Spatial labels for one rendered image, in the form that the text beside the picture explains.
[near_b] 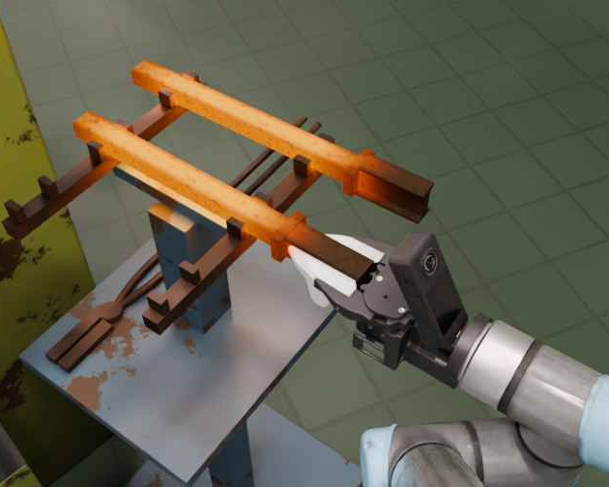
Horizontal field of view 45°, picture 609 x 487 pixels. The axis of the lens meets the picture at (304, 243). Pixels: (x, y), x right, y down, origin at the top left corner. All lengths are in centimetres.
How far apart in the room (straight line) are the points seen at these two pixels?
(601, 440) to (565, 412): 4
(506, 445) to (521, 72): 203
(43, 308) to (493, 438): 82
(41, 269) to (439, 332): 75
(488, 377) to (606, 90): 207
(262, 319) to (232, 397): 13
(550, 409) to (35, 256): 83
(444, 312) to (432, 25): 222
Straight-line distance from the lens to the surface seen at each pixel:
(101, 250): 205
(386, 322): 71
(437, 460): 67
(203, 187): 81
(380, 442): 73
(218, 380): 97
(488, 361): 68
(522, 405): 69
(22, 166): 112
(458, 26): 285
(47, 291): 129
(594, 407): 68
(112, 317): 104
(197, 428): 94
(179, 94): 94
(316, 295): 76
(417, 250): 64
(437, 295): 67
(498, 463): 75
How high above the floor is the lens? 151
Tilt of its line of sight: 49 degrees down
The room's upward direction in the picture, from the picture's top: straight up
